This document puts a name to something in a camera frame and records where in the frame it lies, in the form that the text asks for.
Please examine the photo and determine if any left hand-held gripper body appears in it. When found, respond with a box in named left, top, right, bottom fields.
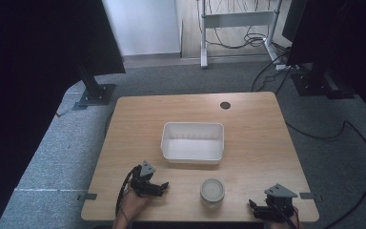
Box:
left=130, top=160, right=157, bottom=198

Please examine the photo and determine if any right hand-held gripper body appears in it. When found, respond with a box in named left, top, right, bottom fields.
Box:
left=264, top=183, right=299, bottom=223

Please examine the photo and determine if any person's left hand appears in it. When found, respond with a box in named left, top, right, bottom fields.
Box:
left=119, top=190, right=151, bottom=221

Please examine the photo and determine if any person's right hand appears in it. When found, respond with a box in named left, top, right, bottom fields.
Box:
left=268, top=212, right=304, bottom=229

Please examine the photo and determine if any white plastic bin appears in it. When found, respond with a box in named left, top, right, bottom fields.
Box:
left=160, top=121, right=226, bottom=165

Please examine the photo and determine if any clear jar with grey lid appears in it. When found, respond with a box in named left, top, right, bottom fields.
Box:
left=199, top=177, right=226, bottom=208

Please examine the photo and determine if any black stand base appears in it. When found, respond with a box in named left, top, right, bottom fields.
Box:
left=290, top=70, right=356, bottom=100

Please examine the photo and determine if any white power strip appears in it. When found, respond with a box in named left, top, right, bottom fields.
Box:
left=274, top=63, right=300, bottom=72

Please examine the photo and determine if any black curtain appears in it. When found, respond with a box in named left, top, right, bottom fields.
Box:
left=0, top=0, right=127, bottom=229

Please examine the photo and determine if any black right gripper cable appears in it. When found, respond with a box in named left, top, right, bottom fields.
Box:
left=274, top=203, right=300, bottom=229

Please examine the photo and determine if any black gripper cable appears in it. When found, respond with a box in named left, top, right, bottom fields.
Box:
left=274, top=203, right=300, bottom=229
left=114, top=164, right=142, bottom=218

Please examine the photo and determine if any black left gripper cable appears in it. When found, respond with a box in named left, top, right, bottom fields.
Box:
left=114, top=164, right=142, bottom=218

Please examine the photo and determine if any grey table edge bracket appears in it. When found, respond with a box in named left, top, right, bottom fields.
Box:
left=298, top=192, right=322, bottom=202
left=76, top=192, right=98, bottom=201

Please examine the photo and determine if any black stand with base plate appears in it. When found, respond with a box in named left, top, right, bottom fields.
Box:
left=71, top=58, right=117, bottom=112

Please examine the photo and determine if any black cable to power strip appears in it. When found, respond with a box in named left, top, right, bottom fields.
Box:
left=250, top=52, right=290, bottom=94

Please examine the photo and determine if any bundle of black cables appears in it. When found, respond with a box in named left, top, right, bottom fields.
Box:
left=205, top=0, right=292, bottom=51

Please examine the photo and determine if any white metal desk frame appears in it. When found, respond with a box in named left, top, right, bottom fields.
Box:
left=197, top=0, right=288, bottom=70

